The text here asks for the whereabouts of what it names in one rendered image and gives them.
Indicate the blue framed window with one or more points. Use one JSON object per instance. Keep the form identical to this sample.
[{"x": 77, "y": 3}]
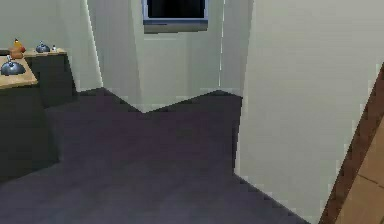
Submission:
[{"x": 175, "y": 10}]

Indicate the small white shaker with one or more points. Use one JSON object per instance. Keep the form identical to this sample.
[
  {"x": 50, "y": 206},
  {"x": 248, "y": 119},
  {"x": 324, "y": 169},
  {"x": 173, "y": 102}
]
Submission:
[{"x": 53, "y": 48}]

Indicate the dark counter with wooden top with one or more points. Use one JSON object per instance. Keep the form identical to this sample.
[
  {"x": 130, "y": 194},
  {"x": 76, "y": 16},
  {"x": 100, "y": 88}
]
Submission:
[{"x": 23, "y": 116}]

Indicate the brown wooden door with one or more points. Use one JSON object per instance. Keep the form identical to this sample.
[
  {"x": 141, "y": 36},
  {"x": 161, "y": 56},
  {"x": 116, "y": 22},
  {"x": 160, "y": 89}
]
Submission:
[{"x": 365, "y": 166}]

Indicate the brown bread loaf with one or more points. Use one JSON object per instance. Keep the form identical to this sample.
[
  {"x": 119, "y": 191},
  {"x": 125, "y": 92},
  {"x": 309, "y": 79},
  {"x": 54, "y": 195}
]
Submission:
[{"x": 15, "y": 53}]

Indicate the yellow and red bottle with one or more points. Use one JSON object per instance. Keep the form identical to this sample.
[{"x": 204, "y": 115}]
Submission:
[{"x": 17, "y": 43}]

